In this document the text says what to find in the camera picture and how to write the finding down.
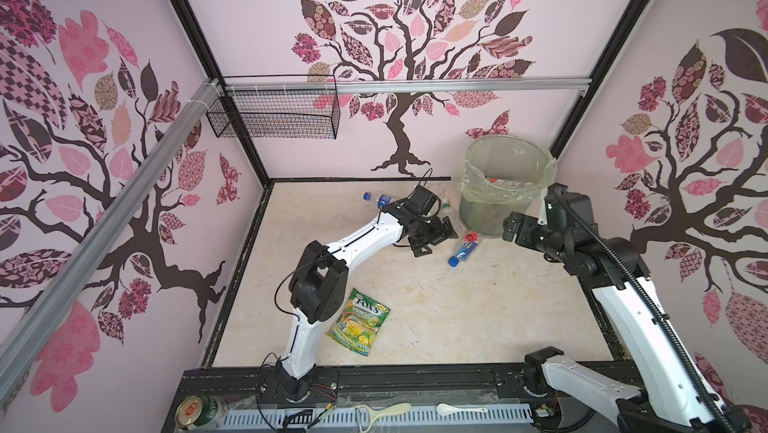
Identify blue label Pepsi water bottle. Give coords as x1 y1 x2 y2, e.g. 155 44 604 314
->
363 191 393 209

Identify white plastic spoon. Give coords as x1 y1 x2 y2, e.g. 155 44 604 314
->
436 403 489 417

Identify green lined trash bin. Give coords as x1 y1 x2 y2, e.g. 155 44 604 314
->
458 135 557 237

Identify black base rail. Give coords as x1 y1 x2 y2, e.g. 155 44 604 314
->
173 360 661 404

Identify cream plastic peeler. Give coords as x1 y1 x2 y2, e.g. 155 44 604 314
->
354 402 413 433

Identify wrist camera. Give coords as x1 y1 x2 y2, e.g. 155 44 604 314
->
539 183 598 238
408 184 439 216

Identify Fox's candy bag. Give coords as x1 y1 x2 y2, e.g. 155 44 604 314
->
327 289 391 357

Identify black corrugated cable conduit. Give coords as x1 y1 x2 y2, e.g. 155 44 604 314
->
553 185 739 433

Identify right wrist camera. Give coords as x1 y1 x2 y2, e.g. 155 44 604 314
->
539 183 598 238

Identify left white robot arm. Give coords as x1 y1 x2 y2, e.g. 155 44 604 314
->
279 205 459 381

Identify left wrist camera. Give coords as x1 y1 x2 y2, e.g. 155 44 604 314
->
408 184 439 216

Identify blue cap Fiji bottle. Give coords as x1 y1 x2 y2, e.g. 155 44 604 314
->
448 230 480 268

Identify white slotted cable duct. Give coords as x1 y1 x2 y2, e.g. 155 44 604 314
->
220 404 533 432

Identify green label small bottle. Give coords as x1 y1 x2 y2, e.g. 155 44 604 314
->
440 202 462 238

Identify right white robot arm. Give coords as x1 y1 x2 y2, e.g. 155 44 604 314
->
503 208 752 432

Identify black wire wall basket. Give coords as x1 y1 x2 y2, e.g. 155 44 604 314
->
206 73 341 139

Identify green drink can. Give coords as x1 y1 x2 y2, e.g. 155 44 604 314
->
174 394 228 431

